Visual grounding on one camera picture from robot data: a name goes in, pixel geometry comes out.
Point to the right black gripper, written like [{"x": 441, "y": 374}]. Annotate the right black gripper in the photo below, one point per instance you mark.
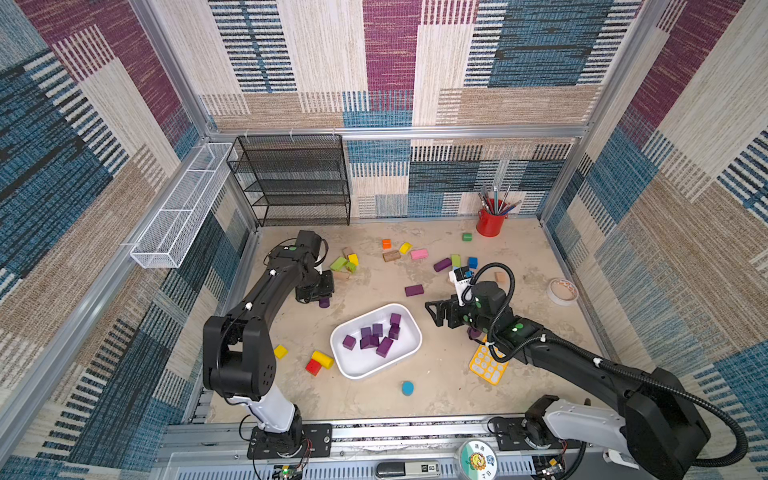
[{"x": 450, "y": 311}]

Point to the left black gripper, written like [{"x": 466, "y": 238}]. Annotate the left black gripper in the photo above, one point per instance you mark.
[{"x": 327, "y": 292}]

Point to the small purple cube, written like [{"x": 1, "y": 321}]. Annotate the small purple cube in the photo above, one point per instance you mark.
[{"x": 349, "y": 342}]

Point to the white plastic storage bin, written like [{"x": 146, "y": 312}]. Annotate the white plastic storage bin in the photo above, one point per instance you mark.
[{"x": 363, "y": 361}]

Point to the long purple brick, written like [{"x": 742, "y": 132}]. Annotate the long purple brick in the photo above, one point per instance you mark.
[{"x": 384, "y": 347}]

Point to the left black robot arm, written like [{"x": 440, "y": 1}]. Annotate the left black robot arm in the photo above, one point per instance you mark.
[{"x": 239, "y": 363}]

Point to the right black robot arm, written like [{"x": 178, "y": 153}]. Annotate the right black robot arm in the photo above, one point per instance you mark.
[{"x": 647, "y": 416}]

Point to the lime green brick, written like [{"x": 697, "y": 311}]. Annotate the lime green brick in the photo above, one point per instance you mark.
[{"x": 339, "y": 264}]

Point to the yellow calculator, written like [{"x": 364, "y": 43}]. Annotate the yellow calculator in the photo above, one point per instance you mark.
[{"x": 486, "y": 367}]

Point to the yellow cylinder block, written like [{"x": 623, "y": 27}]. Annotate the yellow cylinder block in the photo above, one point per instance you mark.
[{"x": 323, "y": 359}]

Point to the brown wooden brick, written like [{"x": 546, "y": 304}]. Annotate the brown wooden brick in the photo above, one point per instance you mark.
[{"x": 392, "y": 255}]

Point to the yellow small cube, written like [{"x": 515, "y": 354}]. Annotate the yellow small cube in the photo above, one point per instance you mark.
[{"x": 280, "y": 352}]

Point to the red cube block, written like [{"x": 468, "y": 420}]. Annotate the red cube block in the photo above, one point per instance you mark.
[{"x": 313, "y": 367}]

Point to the roll of tape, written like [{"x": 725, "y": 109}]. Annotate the roll of tape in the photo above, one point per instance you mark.
[{"x": 562, "y": 292}]

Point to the pink brick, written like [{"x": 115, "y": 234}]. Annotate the pink brick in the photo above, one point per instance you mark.
[{"x": 419, "y": 254}]

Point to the red pen cup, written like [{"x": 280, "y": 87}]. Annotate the red pen cup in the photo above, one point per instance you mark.
[{"x": 488, "y": 224}]

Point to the blue round block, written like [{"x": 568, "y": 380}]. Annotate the blue round block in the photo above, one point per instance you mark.
[{"x": 407, "y": 388}]

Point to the round green sticker badge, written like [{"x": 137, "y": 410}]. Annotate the round green sticker badge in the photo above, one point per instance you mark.
[{"x": 475, "y": 460}]

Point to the black wire shelf rack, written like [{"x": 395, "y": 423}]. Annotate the black wire shelf rack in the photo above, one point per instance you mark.
[{"x": 299, "y": 180}]

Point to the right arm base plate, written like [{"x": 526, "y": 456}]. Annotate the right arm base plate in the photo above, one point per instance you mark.
[{"x": 518, "y": 434}]

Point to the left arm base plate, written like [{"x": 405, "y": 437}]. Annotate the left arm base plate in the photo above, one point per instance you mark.
[{"x": 312, "y": 439}]

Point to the white mesh wall basket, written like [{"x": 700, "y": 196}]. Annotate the white mesh wall basket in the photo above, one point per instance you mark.
[{"x": 168, "y": 238}]

